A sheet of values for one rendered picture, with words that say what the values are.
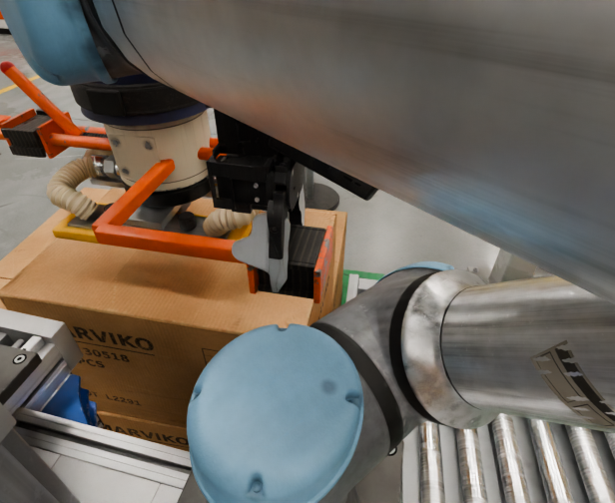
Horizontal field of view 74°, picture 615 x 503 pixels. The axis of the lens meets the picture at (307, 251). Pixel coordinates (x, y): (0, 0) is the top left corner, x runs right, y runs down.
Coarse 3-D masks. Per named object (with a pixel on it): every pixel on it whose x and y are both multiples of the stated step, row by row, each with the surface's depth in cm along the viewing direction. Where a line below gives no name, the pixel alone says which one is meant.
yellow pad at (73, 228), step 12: (108, 204) 73; (72, 216) 76; (96, 216) 75; (180, 216) 70; (192, 216) 70; (204, 216) 75; (60, 228) 73; (72, 228) 73; (84, 228) 72; (144, 228) 72; (168, 228) 72; (180, 228) 71; (192, 228) 71; (84, 240) 72; (96, 240) 72
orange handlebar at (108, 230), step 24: (0, 120) 78; (72, 144) 74; (96, 144) 73; (216, 144) 72; (168, 168) 66; (144, 192) 60; (120, 216) 55; (120, 240) 52; (144, 240) 51; (168, 240) 50; (192, 240) 50; (216, 240) 50
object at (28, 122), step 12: (12, 120) 75; (24, 120) 78; (36, 120) 78; (48, 120) 78; (12, 132) 73; (24, 132) 72; (36, 132) 74; (48, 132) 74; (60, 132) 77; (12, 144) 75; (24, 144) 75; (36, 144) 74; (48, 144) 74; (36, 156) 75; (48, 156) 75
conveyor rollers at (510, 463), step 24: (432, 432) 98; (456, 432) 100; (504, 432) 98; (552, 432) 98; (576, 432) 98; (432, 456) 93; (480, 456) 94; (504, 456) 94; (552, 456) 93; (576, 456) 96; (432, 480) 89; (480, 480) 90; (504, 480) 91; (552, 480) 90; (600, 480) 89
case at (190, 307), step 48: (48, 288) 79; (96, 288) 79; (144, 288) 79; (192, 288) 79; (240, 288) 79; (96, 336) 81; (144, 336) 77; (192, 336) 74; (96, 384) 94; (144, 384) 89; (192, 384) 85
